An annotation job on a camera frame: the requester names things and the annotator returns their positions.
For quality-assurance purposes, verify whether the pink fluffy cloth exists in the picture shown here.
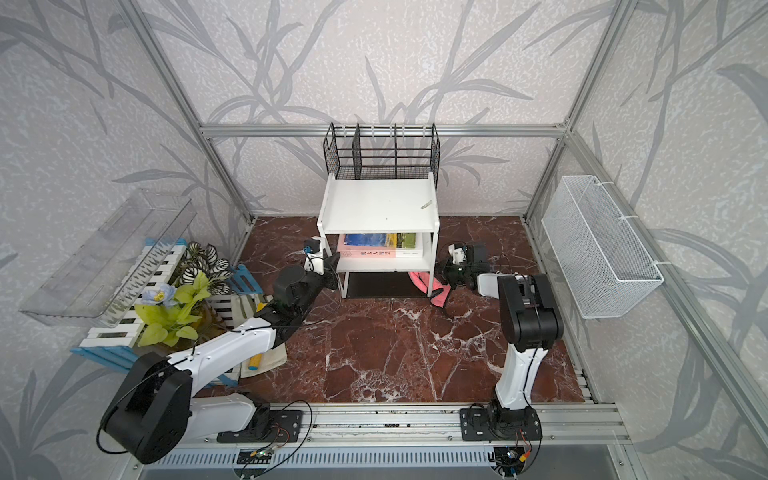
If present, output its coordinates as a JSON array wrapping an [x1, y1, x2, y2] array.
[[408, 272, 451, 309]]

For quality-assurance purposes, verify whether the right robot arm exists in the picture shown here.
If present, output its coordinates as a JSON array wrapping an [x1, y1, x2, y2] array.
[[440, 242, 564, 441]]

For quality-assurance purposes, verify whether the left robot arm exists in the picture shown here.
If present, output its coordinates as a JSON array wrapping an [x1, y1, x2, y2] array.
[[98, 249, 341, 464]]

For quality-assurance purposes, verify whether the white two-tier bookshelf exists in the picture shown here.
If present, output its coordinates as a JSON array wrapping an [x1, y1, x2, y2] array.
[[317, 175, 440, 297]]

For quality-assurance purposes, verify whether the yellow item on beige cloth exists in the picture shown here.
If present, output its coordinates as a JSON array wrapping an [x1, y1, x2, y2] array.
[[238, 293, 289, 380]]

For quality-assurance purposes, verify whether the striped leaf plant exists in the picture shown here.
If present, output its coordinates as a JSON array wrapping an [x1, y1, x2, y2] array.
[[171, 241, 234, 296]]

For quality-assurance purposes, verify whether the green artificial plant with flower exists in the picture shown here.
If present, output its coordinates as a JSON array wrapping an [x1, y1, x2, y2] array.
[[134, 272, 211, 347]]

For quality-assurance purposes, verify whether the white blue picket crate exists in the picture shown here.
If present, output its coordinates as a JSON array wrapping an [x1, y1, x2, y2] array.
[[70, 240, 263, 373]]

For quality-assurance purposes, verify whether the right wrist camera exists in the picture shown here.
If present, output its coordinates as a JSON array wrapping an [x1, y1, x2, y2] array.
[[448, 242, 468, 267]]

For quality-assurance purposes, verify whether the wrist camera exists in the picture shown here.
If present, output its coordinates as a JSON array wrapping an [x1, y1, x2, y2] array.
[[448, 242, 468, 267], [303, 237, 325, 275]]

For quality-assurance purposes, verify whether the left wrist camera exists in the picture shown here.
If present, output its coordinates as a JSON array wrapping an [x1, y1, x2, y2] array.
[[303, 237, 325, 275]]

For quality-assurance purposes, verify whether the black wire wall basket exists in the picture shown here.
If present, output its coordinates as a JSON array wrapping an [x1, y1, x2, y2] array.
[[322, 124, 441, 181]]

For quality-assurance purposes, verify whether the white mesh wall basket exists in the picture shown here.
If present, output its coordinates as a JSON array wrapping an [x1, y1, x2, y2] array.
[[541, 175, 664, 319]]

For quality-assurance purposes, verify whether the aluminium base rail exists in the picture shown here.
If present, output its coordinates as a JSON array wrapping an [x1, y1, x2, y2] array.
[[179, 403, 631, 447]]

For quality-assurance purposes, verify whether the clear plastic wall tray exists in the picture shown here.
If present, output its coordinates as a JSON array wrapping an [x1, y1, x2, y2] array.
[[20, 189, 196, 327]]

